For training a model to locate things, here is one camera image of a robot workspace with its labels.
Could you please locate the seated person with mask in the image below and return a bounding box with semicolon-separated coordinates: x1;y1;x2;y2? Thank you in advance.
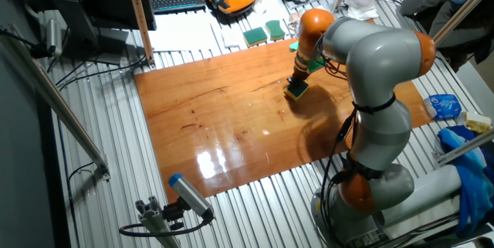
399;0;494;73

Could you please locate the silver cylindrical device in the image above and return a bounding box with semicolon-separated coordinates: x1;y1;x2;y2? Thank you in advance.
45;18;63;58

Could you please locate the white cylinder roll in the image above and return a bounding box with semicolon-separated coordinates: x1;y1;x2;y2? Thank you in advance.
380;165;464;228

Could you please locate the white paper sheet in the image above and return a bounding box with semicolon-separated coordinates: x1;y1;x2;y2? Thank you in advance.
148;8;223;52

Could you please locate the green yellow rectangular sponge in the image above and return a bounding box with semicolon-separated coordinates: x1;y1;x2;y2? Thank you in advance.
242;26;269;48
283;80;310;102

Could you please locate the black monitor with stand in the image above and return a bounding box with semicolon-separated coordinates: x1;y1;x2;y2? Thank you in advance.
49;0;157;66

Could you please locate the blue cloth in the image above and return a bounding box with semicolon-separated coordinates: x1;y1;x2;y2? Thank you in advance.
438;125;494;237

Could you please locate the slanted aluminium frame bar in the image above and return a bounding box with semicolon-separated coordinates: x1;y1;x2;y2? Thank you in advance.
431;0;494;45

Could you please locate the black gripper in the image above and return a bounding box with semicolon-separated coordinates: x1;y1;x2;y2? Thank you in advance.
287;70;310;88

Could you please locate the white foam block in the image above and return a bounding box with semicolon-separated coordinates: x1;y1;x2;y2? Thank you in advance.
222;27;242;49

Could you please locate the wooden frame post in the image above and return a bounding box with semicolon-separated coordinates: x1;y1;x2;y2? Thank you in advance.
123;0;156;67

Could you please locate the aluminium camera stand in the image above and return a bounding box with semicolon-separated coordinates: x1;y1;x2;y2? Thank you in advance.
134;195;182;248

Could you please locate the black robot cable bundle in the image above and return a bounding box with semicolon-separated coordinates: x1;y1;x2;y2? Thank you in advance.
318;54;358;247

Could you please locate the long aluminium frame bar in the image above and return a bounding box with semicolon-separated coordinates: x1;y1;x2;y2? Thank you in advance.
0;23;111;182

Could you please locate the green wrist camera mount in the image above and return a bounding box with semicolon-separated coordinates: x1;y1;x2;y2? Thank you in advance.
289;41;327;73

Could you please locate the yellow white packet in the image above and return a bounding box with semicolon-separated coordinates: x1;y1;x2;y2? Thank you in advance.
462;111;493;134

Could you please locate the grey camera with blue end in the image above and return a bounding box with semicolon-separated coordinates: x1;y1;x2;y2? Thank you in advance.
167;173;215;220

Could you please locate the green yellow curved sponge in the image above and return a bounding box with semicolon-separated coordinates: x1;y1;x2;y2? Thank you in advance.
264;19;286;42

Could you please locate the blue wipes packet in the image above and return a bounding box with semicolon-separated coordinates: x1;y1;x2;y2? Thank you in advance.
423;93;463;121

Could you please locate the short aluminium frame bar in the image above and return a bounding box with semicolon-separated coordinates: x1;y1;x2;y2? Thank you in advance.
434;130;494;165

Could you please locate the black camera cable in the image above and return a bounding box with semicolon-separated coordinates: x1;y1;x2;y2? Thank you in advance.
118;212;213;238

